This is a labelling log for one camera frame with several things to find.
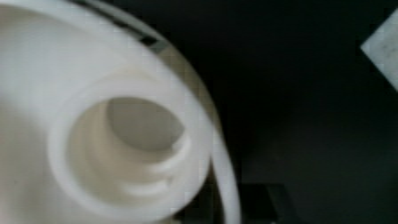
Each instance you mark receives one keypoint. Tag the white round stool seat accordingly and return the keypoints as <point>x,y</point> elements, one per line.
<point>112,150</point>

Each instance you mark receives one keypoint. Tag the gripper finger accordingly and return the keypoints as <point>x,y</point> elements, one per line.
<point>266,206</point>

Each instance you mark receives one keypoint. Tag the white marker base plate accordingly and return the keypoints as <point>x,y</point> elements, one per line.
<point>380,49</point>

